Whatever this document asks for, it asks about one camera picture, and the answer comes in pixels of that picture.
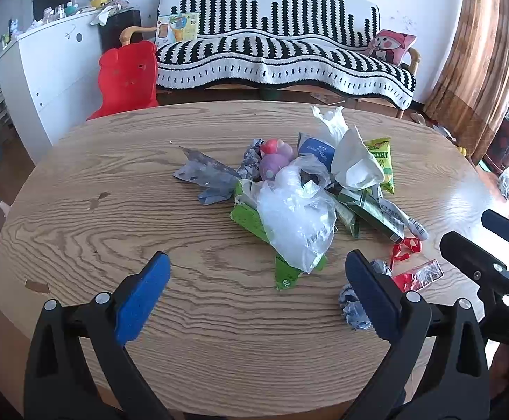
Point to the clear plastic bag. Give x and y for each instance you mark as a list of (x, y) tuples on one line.
[(296, 213)]

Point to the pink cartoon cushion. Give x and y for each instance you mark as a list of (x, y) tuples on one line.
[(390, 46)]

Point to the grey foil wrapper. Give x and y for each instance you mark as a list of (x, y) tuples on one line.
[(217, 180)]

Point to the dark green snack packet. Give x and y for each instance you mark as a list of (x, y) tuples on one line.
[(366, 207)]

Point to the silver blue wrapper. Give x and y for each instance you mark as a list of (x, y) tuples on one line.
[(352, 311)]

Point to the white cabinet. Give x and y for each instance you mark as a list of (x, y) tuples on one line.
[(49, 80)]

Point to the brown curtain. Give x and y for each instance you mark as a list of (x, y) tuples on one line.
[(472, 93)]

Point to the white tissue paper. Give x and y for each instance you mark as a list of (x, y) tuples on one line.
[(352, 166)]

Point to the blue white tissue pack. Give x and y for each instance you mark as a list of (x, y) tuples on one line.
[(308, 145)]

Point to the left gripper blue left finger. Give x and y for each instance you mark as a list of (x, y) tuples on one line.
[(58, 383)]

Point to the colourful picture book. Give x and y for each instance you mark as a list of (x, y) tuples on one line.
[(176, 28)]

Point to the pink purple toy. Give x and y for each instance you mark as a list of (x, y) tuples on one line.
[(276, 154)]

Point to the white printed paper strip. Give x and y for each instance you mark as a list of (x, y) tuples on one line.
[(419, 231)]

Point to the red candy wrapper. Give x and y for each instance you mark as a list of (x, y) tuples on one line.
[(404, 249)]

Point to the red clear small wrapper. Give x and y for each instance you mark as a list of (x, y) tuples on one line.
[(419, 277)]

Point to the black white striped sofa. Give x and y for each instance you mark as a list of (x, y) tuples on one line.
[(281, 43)]

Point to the crumpled silver foil piece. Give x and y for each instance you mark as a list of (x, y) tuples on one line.
[(249, 166)]

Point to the yellow popcorn snack bag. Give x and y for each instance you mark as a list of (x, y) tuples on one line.
[(381, 149)]

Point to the red plastic kids chair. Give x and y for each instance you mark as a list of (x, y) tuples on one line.
[(127, 79)]

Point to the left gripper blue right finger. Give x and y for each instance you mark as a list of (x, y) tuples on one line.
[(435, 368)]

